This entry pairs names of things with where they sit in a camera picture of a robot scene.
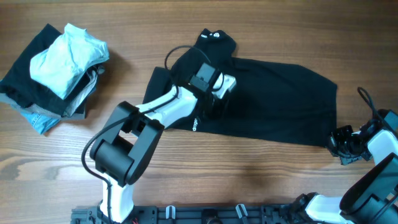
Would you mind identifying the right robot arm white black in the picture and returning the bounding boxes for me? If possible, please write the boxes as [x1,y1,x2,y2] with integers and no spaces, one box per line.
[288,110,397,223]

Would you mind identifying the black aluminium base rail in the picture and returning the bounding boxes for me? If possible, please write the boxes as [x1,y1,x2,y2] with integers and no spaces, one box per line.
[70,203,312,224]

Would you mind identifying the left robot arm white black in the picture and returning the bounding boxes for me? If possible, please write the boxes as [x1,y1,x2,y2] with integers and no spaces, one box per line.
[85,85,234,223]

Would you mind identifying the blue denim jeans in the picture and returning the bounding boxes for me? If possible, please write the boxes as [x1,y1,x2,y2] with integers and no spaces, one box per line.
[20,112,60,134]

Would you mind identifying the black folded garment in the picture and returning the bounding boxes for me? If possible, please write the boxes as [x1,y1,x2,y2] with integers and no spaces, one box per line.
[0,24,94,118]

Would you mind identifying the black polo shirt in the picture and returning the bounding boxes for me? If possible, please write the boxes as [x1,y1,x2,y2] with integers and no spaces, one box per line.
[143,29,337,147]

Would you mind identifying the light blue folded shirt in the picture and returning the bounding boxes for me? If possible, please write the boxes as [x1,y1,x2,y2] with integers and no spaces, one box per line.
[29,24,109,100]

